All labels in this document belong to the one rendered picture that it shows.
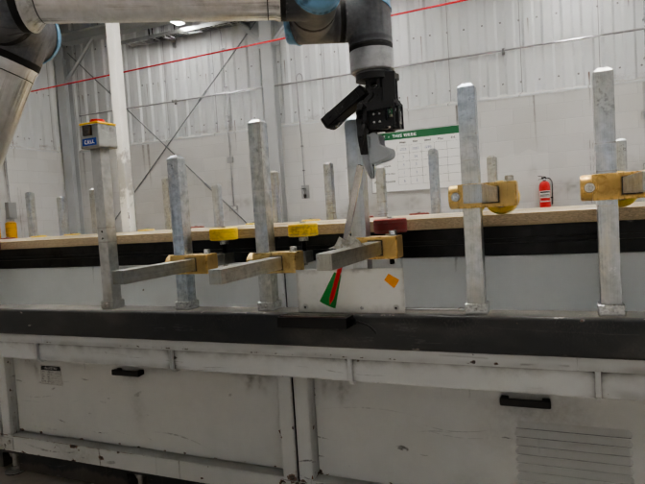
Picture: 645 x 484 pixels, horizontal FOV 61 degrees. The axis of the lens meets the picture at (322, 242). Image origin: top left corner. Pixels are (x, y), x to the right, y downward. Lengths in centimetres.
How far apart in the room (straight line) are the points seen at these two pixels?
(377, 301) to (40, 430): 156
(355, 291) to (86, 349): 89
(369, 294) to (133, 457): 114
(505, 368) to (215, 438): 100
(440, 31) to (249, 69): 321
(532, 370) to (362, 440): 60
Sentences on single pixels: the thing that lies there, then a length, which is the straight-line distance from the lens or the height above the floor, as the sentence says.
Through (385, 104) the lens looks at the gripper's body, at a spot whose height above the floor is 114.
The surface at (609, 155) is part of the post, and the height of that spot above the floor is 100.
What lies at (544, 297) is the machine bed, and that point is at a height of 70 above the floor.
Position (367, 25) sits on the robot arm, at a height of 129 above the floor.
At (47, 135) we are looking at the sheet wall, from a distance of 1159.
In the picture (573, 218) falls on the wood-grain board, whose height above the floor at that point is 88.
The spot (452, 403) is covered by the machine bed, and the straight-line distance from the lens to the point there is 152.
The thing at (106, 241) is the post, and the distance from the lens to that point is 164.
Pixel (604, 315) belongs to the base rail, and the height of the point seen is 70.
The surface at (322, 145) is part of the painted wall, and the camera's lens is 897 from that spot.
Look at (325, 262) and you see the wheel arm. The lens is 94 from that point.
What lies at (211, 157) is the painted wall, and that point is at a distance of 987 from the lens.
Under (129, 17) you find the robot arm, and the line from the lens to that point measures 107.
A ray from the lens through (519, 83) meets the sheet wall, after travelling 857.
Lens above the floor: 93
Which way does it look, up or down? 3 degrees down
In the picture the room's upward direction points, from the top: 4 degrees counter-clockwise
